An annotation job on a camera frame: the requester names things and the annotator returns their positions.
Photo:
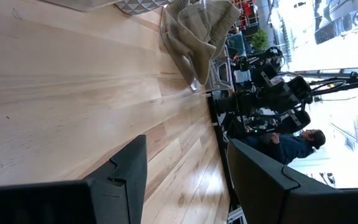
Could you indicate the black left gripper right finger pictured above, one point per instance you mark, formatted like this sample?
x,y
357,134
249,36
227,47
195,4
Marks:
x,y
259,186

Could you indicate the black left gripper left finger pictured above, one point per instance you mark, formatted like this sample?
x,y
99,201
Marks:
x,y
132,186

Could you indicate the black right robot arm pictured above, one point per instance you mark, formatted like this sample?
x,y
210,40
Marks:
x,y
275,96

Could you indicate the person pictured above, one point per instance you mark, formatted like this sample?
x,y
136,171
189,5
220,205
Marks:
x,y
291,149

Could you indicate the clear plastic bin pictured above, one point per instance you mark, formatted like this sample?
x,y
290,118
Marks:
x,y
224,74

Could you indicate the green background plant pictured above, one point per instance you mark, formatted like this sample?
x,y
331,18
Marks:
x,y
259,40

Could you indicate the succulent in patterned white pot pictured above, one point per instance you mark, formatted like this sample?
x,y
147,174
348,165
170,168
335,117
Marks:
x,y
141,6

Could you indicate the silver metal bracket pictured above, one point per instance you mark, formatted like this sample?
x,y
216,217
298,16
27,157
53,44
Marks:
x,y
236,216

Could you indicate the black aluminium table frame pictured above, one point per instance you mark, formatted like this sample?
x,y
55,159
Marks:
x,y
220,133

